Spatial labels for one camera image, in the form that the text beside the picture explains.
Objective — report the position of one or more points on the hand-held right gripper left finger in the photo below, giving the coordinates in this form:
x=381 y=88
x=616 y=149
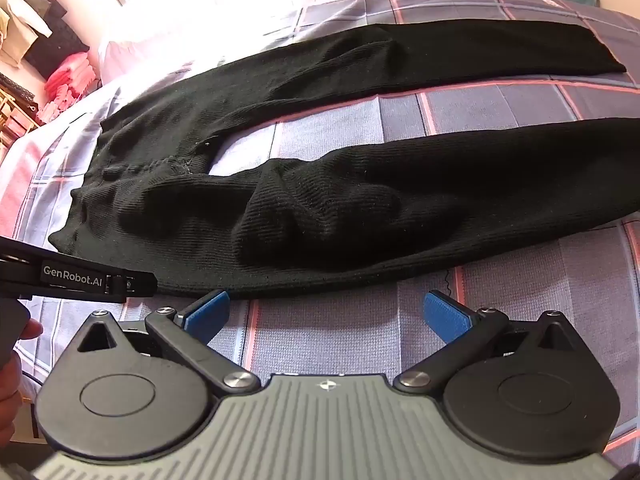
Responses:
x=207 y=317

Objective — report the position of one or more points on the person's left hand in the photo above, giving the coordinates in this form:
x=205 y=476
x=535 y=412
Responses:
x=10 y=395

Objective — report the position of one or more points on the plaid bed sheet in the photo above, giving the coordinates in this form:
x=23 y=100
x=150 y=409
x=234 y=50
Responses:
x=325 y=330

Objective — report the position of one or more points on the black hanging garment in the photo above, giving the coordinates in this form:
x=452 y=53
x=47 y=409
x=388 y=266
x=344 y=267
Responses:
x=55 y=40

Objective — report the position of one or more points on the black knit pants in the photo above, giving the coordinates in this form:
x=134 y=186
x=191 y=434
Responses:
x=350 y=220

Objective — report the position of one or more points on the stack of pink clothes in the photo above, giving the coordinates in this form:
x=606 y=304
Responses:
x=70 y=80

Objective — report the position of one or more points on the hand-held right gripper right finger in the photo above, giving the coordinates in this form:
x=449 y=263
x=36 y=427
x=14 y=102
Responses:
x=445 y=315

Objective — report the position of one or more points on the yellow shelf rack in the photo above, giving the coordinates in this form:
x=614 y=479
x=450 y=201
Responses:
x=15 y=115

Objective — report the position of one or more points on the beige hanging garment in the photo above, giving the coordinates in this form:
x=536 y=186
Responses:
x=22 y=25

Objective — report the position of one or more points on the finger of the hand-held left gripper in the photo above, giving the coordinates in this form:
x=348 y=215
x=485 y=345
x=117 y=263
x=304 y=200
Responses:
x=135 y=285

